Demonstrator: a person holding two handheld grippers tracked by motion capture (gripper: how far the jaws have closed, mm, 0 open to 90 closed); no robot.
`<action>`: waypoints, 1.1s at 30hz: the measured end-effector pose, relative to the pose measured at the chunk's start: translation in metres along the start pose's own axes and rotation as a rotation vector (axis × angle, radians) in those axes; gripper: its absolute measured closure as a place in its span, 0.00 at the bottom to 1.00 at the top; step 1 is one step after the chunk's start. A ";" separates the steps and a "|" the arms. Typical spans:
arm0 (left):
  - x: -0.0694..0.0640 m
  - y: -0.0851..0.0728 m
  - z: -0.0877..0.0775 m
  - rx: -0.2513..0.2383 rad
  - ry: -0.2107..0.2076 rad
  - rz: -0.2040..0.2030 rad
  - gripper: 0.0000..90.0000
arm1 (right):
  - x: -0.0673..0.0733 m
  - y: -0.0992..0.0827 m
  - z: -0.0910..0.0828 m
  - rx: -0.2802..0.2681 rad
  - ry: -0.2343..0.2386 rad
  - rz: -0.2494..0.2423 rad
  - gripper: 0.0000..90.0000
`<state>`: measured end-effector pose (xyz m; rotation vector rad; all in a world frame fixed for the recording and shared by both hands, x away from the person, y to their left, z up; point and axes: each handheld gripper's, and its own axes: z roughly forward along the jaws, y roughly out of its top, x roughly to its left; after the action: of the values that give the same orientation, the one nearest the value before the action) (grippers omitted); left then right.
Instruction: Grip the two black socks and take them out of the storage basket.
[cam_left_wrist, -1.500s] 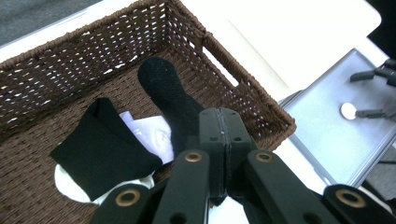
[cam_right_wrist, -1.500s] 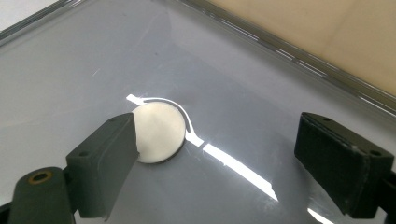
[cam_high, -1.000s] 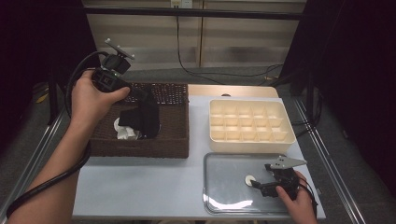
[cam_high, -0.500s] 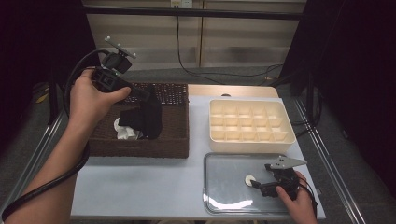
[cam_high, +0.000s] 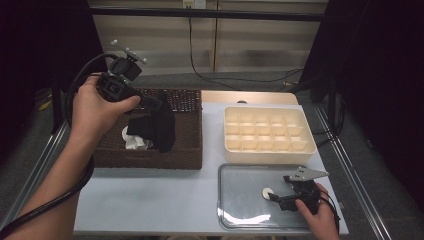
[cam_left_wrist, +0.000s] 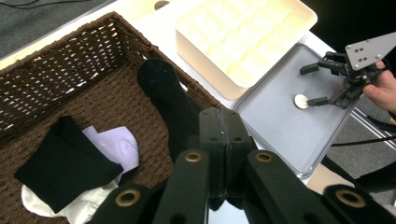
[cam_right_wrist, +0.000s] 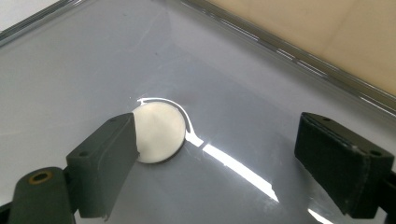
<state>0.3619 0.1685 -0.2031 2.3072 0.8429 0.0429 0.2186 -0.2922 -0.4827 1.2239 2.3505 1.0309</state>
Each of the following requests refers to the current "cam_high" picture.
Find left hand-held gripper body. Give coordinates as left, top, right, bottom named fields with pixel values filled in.
left=97, top=39, right=148, bottom=103

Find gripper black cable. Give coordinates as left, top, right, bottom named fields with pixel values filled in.
left=0, top=53, right=120, bottom=240
left=319, top=195, right=342, bottom=235

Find black floor cables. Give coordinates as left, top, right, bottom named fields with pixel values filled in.
left=313, top=96, right=346, bottom=148

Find black metal stand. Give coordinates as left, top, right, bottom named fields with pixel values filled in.
left=309, top=74, right=339, bottom=132
left=49, top=74, right=83, bottom=135

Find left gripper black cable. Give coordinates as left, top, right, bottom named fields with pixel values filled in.
left=0, top=53, right=120, bottom=240

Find cream divided storage box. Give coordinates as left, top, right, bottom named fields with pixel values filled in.
left=223, top=105, right=318, bottom=165

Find white sock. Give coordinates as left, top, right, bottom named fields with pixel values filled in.
left=121, top=125, right=155, bottom=151

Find white wall socket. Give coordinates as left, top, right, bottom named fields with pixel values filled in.
left=182, top=0, right=208, bottom=10

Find brown wicker basket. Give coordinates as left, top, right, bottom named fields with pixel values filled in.
left=92, top=87, right=204, bottom=171

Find black sock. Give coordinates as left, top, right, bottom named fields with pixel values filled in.
left=126, top=93, right=177, bottom=154

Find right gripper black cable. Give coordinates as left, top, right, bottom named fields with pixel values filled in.
left=319, top=195, right=342, bottom=235

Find black wall cable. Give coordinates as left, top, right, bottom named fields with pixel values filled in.
left=188, top=8, right=305, bottom=93

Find person's left hand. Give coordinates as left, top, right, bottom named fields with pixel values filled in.
left=70, top=74, right=142, bottom=148

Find aluminium floor rail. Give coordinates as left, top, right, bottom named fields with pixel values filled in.
left=0, top=109, right=77, bottom=234
left=314, top=105, right=393, bottom=240

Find clear plastic box lid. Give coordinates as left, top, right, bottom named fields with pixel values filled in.
left=217, top=162, right=326, bottom=231

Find black curtain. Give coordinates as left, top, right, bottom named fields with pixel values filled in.
left=0, top=0, right=113, bottom=168
left=298, top=0, right=424, bottom=214

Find person's right hand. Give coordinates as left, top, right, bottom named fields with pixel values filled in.
left=295, top=182, right=341, bottom=240

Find small yellow object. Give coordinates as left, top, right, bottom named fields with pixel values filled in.
left=37, top=99, right=53, bottom=112

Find black horizontal bar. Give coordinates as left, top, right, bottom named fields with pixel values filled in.
left=89, top=7, right=329, bottom=23

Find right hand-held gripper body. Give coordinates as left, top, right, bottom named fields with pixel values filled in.
left=283, top=166, right=330, bottom=215

